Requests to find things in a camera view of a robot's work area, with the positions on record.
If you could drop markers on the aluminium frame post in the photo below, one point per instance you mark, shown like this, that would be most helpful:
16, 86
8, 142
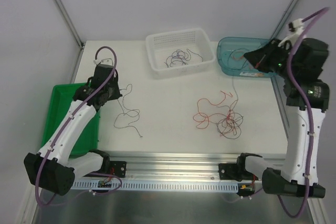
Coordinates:
65, 16
284, 18

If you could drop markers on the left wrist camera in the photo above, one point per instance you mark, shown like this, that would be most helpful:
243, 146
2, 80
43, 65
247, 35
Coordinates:
107, 61

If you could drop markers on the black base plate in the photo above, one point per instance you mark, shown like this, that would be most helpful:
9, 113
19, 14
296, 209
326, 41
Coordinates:
231, 171
118, 168

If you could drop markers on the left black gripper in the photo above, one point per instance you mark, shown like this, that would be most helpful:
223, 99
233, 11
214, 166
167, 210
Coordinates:
113, 92

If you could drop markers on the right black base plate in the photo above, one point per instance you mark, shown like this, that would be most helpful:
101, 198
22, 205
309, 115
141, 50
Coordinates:
231, 171

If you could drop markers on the right aluminium frame post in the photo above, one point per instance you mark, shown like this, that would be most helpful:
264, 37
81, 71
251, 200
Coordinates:
284, 18

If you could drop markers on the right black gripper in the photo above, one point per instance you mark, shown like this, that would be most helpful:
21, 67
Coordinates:
269, 57

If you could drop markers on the teal transparent container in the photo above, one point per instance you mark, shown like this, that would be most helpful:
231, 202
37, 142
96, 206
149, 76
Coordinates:
230, 56

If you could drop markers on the left aluminium frame post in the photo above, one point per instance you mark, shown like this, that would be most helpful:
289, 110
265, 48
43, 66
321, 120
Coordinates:
65, 16

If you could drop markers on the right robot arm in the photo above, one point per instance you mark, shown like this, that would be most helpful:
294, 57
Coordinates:
307, 100

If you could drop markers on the white slotted cable duct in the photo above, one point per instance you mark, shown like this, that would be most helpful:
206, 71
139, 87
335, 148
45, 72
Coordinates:
142, 185

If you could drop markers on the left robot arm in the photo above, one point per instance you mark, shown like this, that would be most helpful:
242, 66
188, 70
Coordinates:
51, 169

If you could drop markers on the white perforated basket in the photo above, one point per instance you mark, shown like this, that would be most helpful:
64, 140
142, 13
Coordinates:
177, 53

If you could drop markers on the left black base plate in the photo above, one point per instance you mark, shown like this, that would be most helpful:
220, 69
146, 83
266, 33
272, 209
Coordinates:
118, 168

